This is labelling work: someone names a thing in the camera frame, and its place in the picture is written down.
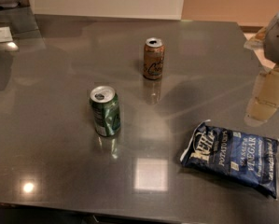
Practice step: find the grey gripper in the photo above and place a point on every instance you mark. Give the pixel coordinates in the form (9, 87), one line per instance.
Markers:
(278, 39)

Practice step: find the green soda can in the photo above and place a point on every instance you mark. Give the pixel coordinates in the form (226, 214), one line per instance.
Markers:
(105, 107)

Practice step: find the blue potato chip bag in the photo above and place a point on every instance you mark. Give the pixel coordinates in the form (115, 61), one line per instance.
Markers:
(248, 159)

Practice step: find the orange soda can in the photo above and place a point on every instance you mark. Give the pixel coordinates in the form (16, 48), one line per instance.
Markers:
(153, 58)

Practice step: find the white paper card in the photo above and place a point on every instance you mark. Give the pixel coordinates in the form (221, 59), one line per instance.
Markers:
(5, 34)

